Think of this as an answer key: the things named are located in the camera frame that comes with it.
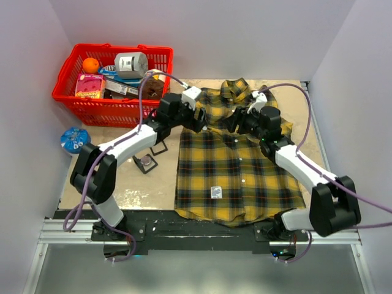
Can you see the black brooch display stand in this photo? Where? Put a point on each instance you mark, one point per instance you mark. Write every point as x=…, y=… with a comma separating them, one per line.
x=145, y=164

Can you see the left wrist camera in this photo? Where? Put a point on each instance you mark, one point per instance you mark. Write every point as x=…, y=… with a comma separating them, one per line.
x=190, y=96

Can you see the blue lidded plastic tub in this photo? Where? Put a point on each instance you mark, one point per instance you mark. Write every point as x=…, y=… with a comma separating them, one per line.
x=73, y=139

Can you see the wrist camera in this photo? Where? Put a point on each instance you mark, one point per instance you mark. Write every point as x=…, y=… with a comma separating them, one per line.
x=190, y=96
x=259, y=102

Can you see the blue white flat box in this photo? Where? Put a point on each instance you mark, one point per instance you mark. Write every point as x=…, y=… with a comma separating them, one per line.
x=114, y=83

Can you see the brown chocolate donut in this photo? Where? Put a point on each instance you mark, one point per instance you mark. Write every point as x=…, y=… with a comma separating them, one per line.
x=152, y=90

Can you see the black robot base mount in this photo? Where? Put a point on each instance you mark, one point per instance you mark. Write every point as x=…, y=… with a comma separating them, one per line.
x=166, y=230

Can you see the orange fruit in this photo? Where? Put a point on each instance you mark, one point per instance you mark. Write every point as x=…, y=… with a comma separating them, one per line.
x=90, y=65

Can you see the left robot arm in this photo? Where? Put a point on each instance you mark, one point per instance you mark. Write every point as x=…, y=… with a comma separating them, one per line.
x=94, y=174

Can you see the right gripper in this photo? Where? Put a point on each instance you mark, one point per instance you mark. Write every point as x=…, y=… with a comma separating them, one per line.
x=240, y=116

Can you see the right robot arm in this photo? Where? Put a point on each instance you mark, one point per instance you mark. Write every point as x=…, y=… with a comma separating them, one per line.
x=333, y=207

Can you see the white paper cup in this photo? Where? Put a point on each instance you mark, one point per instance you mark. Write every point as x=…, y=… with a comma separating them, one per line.
x=156, y=74

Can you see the pink snack box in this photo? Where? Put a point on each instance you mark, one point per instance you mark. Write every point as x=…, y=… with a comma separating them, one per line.
x=90, y=86

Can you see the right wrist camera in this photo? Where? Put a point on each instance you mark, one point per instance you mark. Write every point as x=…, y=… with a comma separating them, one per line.
x=259, y=102

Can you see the grey cylindrical can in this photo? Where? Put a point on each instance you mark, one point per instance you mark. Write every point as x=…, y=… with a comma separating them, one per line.
x=131, y=65

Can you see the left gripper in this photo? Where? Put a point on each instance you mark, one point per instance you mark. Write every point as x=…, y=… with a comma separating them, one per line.
x=196, y=125

